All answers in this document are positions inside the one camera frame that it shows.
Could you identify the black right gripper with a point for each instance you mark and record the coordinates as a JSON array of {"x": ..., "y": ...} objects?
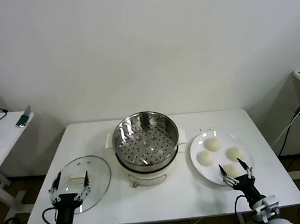
[{"x": 245, "y": 187}]

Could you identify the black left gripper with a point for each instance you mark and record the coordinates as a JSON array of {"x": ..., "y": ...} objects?
[{"x": 64, "y": 201}]

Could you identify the white steamed baozi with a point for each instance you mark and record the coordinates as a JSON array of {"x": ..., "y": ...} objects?
[
  {"x": 232, "y": 170},
  {"x": 233, "y": 152},
  {"x": 205, "y": 158},
  {"x": 213, "y": 144}
]

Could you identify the round glass pot lid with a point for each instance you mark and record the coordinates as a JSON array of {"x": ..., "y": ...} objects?
[{"x": 93, "y": 178}]

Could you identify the stainless steel steamer basket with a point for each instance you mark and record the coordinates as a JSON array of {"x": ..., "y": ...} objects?
[{"x": 147, "y": 146}]

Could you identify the white round plate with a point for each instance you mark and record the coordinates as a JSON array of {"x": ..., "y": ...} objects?
[{"x": 204, "y": 175}]

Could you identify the white side table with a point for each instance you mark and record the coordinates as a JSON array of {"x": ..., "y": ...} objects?
[{"x": 6, "y": 138}]

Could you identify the green and silver packet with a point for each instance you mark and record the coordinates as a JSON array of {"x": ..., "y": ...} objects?
[{"x": 23, "y": 119}]

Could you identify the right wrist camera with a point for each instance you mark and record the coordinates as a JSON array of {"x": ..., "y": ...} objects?
[{"x": 266, "y": 206}]

